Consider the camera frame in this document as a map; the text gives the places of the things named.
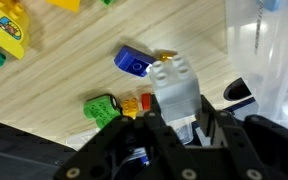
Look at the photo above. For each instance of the yellow toy brick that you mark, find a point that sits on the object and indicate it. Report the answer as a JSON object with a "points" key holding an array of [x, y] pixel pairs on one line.
{"points": [[166, 55]]}

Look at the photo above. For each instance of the small orange lego brick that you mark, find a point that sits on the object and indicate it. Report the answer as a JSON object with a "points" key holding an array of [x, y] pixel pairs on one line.
{"points": [[130, 107]]}

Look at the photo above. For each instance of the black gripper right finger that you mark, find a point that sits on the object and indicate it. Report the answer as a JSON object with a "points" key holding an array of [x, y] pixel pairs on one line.
{"points": [[257, 150]]}

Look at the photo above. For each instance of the green toy car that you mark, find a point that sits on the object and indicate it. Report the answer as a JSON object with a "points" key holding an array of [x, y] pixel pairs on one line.
{"points": [[100, 111]]}

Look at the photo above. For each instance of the clear plastic storage box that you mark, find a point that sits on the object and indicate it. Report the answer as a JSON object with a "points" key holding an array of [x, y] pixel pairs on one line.
{"points": [[270, 60]]}

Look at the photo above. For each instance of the blue curved lego block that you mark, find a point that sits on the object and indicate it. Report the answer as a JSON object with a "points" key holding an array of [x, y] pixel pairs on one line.
{"points": [[132, 61]]}

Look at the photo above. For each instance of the red lego block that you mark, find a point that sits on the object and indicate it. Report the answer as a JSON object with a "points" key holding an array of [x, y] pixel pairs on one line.
{"points": [[146, 101]]}

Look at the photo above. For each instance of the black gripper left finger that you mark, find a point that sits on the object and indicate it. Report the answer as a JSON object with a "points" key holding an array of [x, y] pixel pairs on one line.
{"points": [[134, 150]]}

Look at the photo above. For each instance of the lego block with stickers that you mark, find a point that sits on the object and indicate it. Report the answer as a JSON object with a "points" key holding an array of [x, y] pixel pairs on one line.
{"points": [[7, 36]]}

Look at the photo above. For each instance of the white lego block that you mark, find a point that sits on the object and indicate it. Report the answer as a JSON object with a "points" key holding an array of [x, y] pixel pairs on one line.
{"points": [[175, 90]]}

